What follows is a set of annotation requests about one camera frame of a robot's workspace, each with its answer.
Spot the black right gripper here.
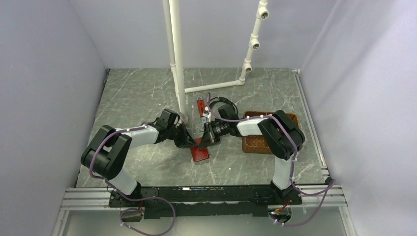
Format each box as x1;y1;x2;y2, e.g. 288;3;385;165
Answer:
198;121;229;150

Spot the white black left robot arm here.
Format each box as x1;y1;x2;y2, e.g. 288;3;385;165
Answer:
81;123;197;207

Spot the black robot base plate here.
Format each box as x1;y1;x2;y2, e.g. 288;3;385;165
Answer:
109;184;302;219

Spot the black coiled cable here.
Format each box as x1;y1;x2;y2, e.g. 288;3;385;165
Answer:
206;96;238;113

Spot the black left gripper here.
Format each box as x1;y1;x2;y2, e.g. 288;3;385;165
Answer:
167;122;198;149

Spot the aluminium rail frame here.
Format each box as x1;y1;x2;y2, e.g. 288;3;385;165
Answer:
52;69;357;236

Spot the red card holder wallet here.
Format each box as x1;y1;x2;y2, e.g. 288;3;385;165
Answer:
190;146;209;163

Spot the red handled adjustable wrench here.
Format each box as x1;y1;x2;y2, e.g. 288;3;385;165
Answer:
197;96;207;129

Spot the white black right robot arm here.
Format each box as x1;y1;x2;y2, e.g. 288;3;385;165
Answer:
198;104;305;204

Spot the brown woven divided basket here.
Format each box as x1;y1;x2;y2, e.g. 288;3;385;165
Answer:
241;111;298;155

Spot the white PVC pipe frame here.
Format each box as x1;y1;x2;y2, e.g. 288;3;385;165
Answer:
162;0;270;124

